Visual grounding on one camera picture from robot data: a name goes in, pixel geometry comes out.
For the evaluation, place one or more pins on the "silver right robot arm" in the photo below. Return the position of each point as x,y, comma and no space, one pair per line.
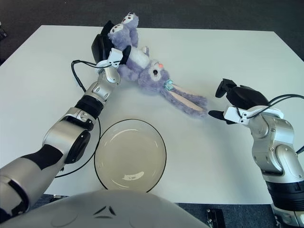
278,147

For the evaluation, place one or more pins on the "grey robot torso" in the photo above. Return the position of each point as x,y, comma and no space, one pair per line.
107,209

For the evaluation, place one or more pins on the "black metal bracket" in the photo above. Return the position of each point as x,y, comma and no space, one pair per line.
215,218

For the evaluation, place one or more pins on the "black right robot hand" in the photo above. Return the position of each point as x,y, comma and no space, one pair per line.
247,97

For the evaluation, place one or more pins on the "purple plush bunny doll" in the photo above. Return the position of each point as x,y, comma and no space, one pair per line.
152,78

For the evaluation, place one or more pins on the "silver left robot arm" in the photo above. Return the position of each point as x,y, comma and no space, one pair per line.
66,140

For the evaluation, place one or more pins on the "white plate with black rim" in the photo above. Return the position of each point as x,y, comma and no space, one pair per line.
130,154

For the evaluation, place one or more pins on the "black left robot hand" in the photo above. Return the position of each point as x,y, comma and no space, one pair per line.
101,47

